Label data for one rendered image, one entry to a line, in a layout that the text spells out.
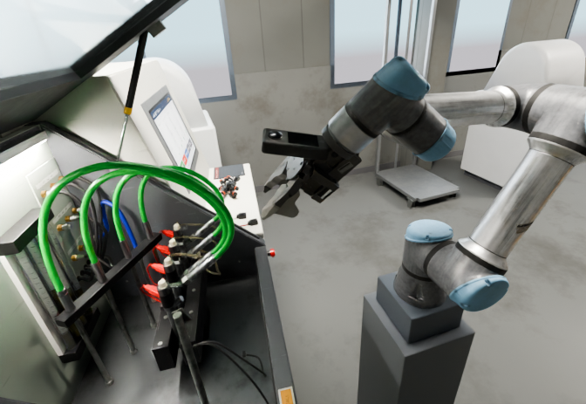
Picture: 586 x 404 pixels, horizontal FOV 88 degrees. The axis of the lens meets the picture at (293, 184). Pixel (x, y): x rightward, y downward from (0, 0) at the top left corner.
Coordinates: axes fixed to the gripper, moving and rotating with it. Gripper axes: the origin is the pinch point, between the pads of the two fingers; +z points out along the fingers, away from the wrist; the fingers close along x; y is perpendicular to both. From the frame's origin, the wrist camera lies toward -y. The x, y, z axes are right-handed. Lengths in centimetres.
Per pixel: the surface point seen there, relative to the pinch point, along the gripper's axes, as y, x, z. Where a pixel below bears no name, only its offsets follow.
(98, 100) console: -40, 33, 25
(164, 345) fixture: 2.4, -14.0, 41.5
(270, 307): 24.1, -2.3, 29.5
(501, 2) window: 201, 345, -141
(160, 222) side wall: -9, 22, 46
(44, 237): -30.1, -5.9, 30.1
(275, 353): 23.5, -15.6, 25.7
